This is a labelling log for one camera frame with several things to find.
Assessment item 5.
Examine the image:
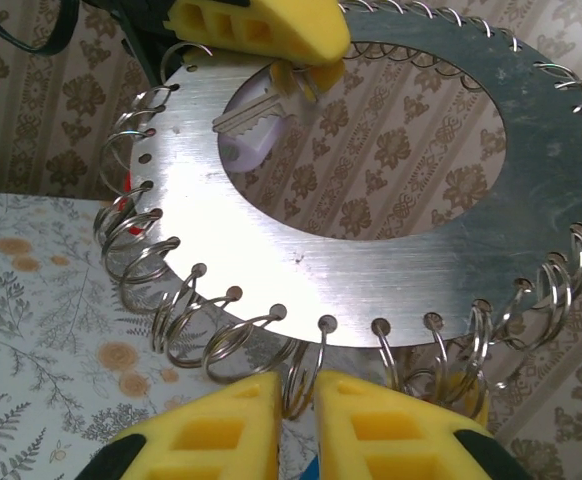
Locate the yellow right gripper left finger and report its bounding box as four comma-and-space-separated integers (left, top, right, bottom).
78, 372, 283, 480

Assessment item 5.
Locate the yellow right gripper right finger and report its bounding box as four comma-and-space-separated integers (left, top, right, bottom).
314, 369, 522, 480

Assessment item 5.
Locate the silver key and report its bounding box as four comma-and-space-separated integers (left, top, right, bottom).
212, 64, 295, 139

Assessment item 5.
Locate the pale lilac key tag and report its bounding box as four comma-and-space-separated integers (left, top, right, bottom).
219, 112, 278, 174

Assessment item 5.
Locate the metal disc with split rings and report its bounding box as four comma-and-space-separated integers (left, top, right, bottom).
93, 0, 582, 422

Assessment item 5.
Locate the thin black cable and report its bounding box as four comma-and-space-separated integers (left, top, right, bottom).
0, 0, 81, 56

